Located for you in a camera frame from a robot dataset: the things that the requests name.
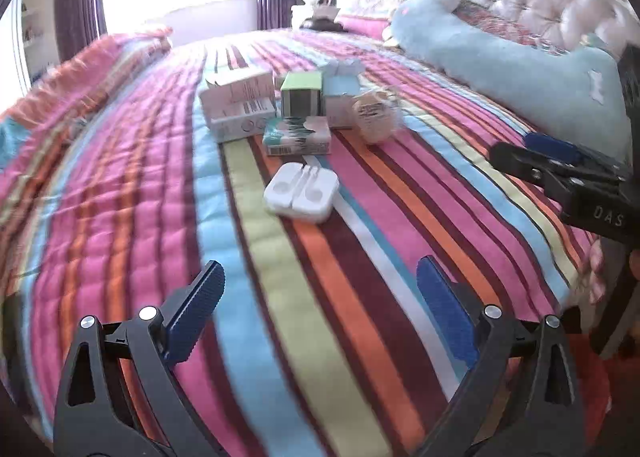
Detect striped colourful bedspread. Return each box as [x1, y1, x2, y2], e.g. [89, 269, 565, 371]
[1, 30, 592, 456]

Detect white barcode box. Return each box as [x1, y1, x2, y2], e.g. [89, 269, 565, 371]
[198, 67, 277, 143]

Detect green vitamin E box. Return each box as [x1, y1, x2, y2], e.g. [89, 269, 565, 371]
[262, 116, 332, 156]

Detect light blue long plush pillow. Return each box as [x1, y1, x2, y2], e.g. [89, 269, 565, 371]
[390, 0, 631, 162]

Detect orange snack packet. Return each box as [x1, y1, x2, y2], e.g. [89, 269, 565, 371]
[352, 89, 402, 145]

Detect white earphone case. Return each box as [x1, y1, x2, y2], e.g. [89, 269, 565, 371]
[262, 162, 340, 223]

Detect folded colourful quilt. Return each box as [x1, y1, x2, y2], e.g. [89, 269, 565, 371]
[1, 27, 174, 157]

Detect lime green box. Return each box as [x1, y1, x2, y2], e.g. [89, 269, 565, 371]
[280, 70, 322, 117]

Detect light blue box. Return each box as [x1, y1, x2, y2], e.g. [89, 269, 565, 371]
[320, 58, 364, 129]

